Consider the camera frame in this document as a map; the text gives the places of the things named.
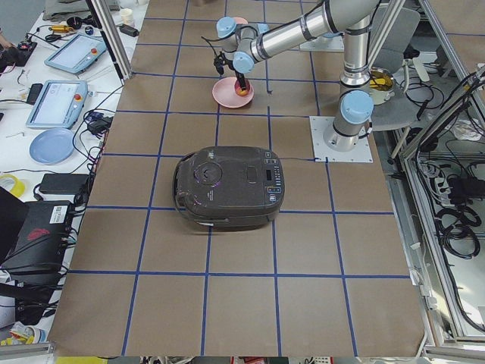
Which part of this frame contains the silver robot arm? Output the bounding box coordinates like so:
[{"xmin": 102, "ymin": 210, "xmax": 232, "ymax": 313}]
[{"xmin": 214, "ymin": 1, "xmax": 380, "ymax": 152}]

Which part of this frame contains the dark grey rice cooker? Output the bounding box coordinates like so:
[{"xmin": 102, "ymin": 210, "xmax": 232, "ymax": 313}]
[{"xmin": 172, "ymin": 146, "xmax": 285, "ymax": 228}]

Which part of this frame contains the pink bowl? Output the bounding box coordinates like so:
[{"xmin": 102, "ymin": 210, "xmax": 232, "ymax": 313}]
[{"xmin": 232, "ymin": 17, "xmax": 249, "ymax": 25}]

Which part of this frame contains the grey office chair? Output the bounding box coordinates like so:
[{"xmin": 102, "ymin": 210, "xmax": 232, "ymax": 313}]
[{"xmin": 371, "ymin": 8, "xmax": 420, "ymax": 131}]

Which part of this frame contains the aluminium frame post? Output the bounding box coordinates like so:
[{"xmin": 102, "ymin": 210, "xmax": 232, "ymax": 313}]
[{"xmin": 86, "ymin": 0, "xmax": 132, "ymax": 80}]

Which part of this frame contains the black power adapter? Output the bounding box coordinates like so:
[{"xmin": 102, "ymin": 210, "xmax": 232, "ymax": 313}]
[{"xmin": 33, "ymin": 173, "xmax": 89, "ymax": 200}]

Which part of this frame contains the yellow bowl on chair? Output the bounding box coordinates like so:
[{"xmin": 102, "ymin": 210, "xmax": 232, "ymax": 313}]
[{"xmin": 369, "ymin": 67, "xmax": 395, "ymax": 105}]

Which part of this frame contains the yellow tape roll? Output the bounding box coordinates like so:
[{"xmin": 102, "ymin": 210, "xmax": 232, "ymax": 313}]
[{"xmin": 0, "ymin": 174, "xmax": 26, "ymax": 198}]

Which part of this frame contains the lower teach pendant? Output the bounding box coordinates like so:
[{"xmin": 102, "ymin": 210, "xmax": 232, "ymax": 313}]
[{"xmin": 26, "ymin": 80, "xmax": 88, "ymax": 129}]

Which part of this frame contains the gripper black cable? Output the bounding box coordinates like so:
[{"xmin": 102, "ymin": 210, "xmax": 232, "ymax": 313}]
[{"xmin": 200, "ymin": 35, "xmax": 228, "ymax": 75}]

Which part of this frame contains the pink plate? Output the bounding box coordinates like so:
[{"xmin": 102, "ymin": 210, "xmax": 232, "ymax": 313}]
[{"xmin": 211, "ymin": 77, "xmax": 255, "ymax": 108}]

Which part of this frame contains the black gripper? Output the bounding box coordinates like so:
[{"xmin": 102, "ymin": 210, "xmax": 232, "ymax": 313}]
[{"xmin": 213, "ymin": 52, "xmax": 246, "ymax": 91}]

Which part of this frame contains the upper teach pendant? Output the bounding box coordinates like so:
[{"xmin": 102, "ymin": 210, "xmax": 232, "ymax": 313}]
[{"xmin": 44, "ymin": 34, "xmax": 107, "ymax": 74}]

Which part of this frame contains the teach pendant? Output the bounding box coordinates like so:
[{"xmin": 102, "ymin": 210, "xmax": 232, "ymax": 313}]
[
  {"xmin": 26, "ymin": 80, "xmax": 88, "ymax": 129},
  {"xmin": 44, "ymin": 34, "xmax": 107, "ymax": 74}
]

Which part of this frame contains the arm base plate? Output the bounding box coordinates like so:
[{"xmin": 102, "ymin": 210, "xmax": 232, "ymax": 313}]
[
  {"xmin": 299, "ymin": 33, "xmax": 344, "ymax": 52},
  {"xmin": 309, "ymin": 116, "xmax": 373, "ymax": 163}
]

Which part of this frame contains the red apple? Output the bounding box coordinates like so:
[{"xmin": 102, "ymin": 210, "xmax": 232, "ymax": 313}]
[{"xmin": 234, "ymin": 79, "xmax": 252, "ymax": 97}]

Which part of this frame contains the black computer box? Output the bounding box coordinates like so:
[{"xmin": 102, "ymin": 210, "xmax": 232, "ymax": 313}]
[{"xmin": 1, "ymin": 189, "xmax": 74, "ymax": 286}]

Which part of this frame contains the blue plate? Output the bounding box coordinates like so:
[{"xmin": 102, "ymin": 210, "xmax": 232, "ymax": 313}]
[{"xmin": 29, "ymin": 128, "xmax": 74, "ymax": 165}]

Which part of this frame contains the black smartphone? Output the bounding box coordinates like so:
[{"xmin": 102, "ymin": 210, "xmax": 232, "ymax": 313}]
[{"xmin": 26, "ymin": 83, "xmax": 43, "ymax": 105}]

